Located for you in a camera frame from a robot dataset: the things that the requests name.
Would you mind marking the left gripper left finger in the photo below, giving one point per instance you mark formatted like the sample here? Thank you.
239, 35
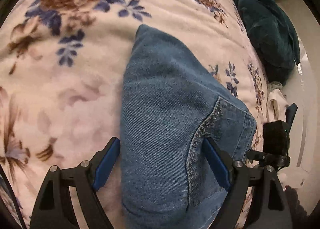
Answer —
53, 207

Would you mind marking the blue denim pants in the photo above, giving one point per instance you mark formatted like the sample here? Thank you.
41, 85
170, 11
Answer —
170, 104

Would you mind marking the dark navy folded garment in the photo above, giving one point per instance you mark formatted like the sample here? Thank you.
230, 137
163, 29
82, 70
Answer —
290, 114

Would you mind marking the white garment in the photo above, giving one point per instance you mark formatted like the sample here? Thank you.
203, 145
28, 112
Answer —
276, 103

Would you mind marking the white headboard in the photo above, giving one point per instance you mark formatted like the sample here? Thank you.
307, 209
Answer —
302, 88

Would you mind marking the dark teal pillow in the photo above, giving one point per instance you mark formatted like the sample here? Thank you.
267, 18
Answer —
272, 35

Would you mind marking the floral bed blanket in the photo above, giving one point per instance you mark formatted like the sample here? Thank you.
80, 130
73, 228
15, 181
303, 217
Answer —
62, 65

